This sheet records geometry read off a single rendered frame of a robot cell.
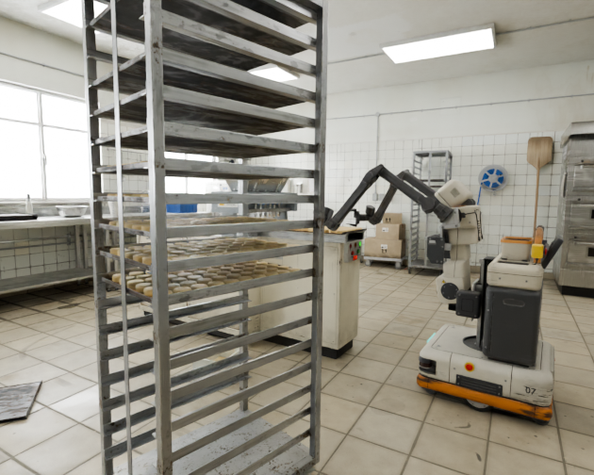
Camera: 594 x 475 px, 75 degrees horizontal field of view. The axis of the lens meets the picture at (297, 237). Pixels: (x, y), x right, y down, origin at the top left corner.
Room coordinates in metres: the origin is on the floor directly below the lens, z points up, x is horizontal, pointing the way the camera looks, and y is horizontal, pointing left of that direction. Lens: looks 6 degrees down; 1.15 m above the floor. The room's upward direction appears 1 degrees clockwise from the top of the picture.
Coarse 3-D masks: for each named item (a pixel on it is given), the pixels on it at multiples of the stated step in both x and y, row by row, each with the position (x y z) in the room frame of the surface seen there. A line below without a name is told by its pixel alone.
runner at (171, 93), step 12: (168, 96) 1.01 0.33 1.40; (180, 96) 1.04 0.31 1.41; (192, 96) 1.06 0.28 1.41; (204, 96) 1.09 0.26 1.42; (216, 96) 1.12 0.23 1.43; (216, 108) 1.13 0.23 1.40; (228, 108) 1.15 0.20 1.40; (240, 108) 1.18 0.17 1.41; (252, 108) 1.21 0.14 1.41; (264, 108) 1.24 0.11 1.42; (276, 120) 1.29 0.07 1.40; (288, 120) 1.31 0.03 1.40; (300, 120) 1.36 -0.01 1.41; (312, 120) 1.40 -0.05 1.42
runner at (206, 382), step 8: (296, 344) 1.35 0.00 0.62; (304, 344) 1.38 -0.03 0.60; (272, 352) 1.27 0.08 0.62; (280, 352) 1.30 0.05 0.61; (288, 352) 1.32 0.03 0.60; (256, 360) 1.22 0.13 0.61; (264, 360) 1.24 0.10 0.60; (272, 360) 1.27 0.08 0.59; (232, 368) 1.15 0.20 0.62; (240, 368) 1.17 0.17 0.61; (248, 368) 1.20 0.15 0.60; (208, 376) 1.09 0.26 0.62; (216, 376) 1.11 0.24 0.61; (224, 376) 1.13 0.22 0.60; (232, 376) 1.15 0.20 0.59; (192, 384) 1.05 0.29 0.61; (200, 384) 1.07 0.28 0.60; (208, 384) 1.09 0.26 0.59; (176, 392) 1.02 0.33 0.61; (184, 392) 1.03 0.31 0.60; (192, 392) 1.05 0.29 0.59
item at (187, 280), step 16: (176, 272) 1.33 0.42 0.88; (192, 272) 1.33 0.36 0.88; (208, 272) 1.37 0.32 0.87; (224, 272) 1.33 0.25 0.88; (240, 272) 1.33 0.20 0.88; (256, 272) 1.36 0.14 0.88; (272, 272) 1.34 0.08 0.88; (144, 288) 1.09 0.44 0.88; (176, 288) 1.09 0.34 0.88; (192, 288) 1.11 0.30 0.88
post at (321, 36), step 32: (320, 32) 1.39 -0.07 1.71; (320, 64) 1.39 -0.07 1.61; (320, 96) 1.39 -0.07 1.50; (320, 128) 1.39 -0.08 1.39; (320, 160) 1.39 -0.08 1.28; (320, 192) 1.39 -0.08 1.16; (320, 224) 1.39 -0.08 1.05; (320, 256) 1.39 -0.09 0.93; (320, 288) 1.39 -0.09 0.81; (320, 320) 1.40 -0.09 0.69; (320, 352) 1.40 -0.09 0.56; (320, 384) 1.40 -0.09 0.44; (320, 416) 1.40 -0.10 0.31
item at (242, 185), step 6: (240, 162) 1.71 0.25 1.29; (246, 162) 1.72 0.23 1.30; (240, 180) 1.71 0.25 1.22; (240, 186) 1.71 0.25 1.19; (246, 186) 1.72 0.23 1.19; (240, 192) 1.71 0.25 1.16; (246, 192) 1.72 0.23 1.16; (240, 204) 1.71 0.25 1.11; (246, 204) 1.72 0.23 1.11; (240, 210) 1.71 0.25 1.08; (246, 210) 1.72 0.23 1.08; (240, 234) 1.71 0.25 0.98; (246, 234) 1.72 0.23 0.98; (240, 294) 1.71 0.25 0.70; (240, 306) 1.71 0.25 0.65; (246, 306) 1.72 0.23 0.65; (240, 324) 1.71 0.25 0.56; (246, 324) 1.72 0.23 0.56; (240, 330) 1.71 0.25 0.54; (246, 330) 1.72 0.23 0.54; (240, 348) 1.71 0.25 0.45; (246, 348) 1.72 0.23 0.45; (246, 360) 1.72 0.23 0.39; (240, 384) 1.71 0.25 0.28; (246, 384) 1.72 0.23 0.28; (240, 402) 1.72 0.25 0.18; (246, 402) 1.72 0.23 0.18; (240, 408) 1.72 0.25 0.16; (246, 408) 1.72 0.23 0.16
